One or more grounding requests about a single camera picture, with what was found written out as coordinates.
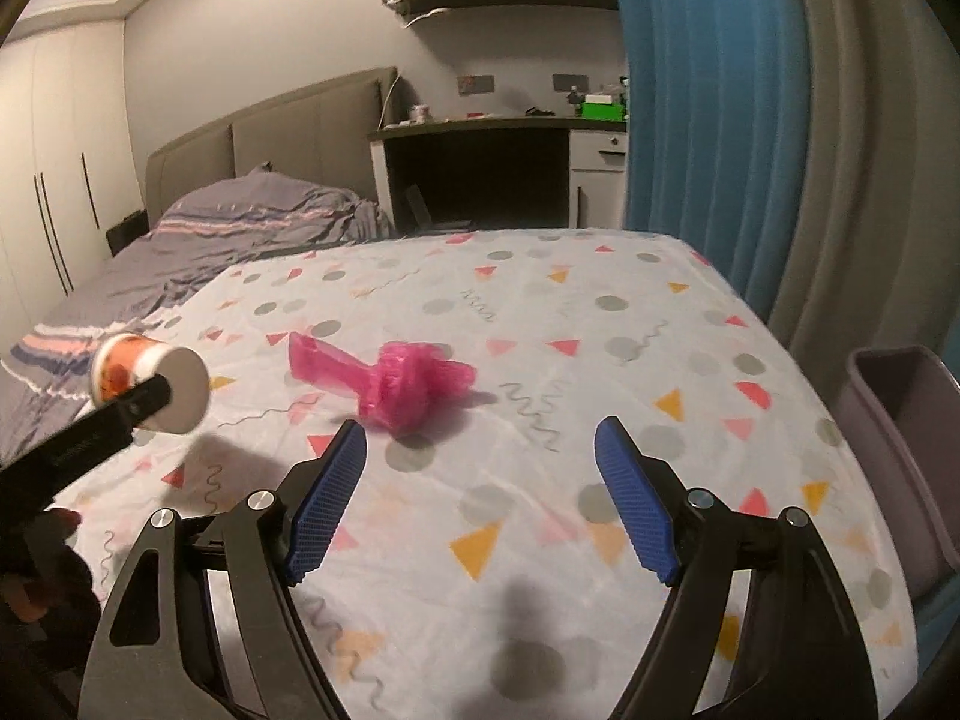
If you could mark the grey plastic trash bin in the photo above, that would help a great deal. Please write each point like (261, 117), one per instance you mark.
(898, 410)

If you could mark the green box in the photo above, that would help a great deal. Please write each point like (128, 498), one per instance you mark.
(602, 107)

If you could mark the black bedside table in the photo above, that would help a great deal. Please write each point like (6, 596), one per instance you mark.
(127, 231)

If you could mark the dark desk with drawers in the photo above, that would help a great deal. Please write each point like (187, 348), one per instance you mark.
(501, 173)

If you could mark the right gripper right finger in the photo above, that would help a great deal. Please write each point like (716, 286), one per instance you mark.
(800, 654)

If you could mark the white mug on desk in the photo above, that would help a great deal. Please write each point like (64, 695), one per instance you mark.
(420, 114)

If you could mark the grey striped duvet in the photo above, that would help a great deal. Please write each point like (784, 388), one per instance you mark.
(45, 373)

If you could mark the white wardrobe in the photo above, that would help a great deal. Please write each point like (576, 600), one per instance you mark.
(68, 174)

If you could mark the blue curtain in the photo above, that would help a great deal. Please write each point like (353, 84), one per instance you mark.
(719, 105)

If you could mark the patterned white table cloth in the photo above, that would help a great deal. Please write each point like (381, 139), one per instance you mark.
(480, 570)

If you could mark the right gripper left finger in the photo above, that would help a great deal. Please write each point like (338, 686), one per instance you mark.
(156, 652)

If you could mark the grey curtain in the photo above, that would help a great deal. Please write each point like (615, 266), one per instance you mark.
(874, 258)

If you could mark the pink knotted plastic bag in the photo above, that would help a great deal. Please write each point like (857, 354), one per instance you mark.
(406, 386)

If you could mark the grey upholstered headboard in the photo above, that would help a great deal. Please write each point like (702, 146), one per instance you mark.
(318, 134)

